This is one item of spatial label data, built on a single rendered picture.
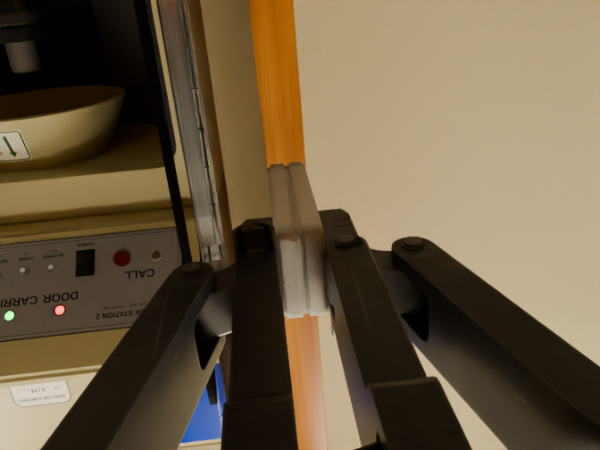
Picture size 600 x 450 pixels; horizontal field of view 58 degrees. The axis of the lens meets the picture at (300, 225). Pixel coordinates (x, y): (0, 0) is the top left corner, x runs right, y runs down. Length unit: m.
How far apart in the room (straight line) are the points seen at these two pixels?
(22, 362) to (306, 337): 0.24
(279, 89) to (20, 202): 0.28
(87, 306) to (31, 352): 0.06
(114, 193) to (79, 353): 0.15
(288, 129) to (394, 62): 0.56
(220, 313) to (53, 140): 0.43
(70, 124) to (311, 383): 0.33
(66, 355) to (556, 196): 0.90
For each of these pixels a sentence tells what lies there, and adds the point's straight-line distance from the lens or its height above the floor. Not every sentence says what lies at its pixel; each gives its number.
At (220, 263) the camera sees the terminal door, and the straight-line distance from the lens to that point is 0.19.
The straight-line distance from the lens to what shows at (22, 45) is 0.62.
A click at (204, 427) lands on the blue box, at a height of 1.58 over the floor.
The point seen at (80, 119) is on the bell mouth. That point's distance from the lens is 0.56.
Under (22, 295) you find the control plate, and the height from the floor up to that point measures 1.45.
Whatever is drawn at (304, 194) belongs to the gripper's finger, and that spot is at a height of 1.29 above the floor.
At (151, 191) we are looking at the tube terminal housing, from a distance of 0.52.
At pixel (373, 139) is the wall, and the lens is 0.97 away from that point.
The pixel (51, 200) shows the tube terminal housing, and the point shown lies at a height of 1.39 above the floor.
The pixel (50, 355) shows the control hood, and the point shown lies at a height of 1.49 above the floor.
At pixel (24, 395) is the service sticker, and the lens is 0.68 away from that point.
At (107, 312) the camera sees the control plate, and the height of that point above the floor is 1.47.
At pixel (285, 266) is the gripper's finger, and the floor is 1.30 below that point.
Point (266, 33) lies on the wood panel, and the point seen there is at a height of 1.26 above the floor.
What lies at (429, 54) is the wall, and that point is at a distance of 0.96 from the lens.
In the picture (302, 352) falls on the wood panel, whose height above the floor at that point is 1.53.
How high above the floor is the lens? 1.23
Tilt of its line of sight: 24 degrees up
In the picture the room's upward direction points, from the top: 175 degrees clockwise
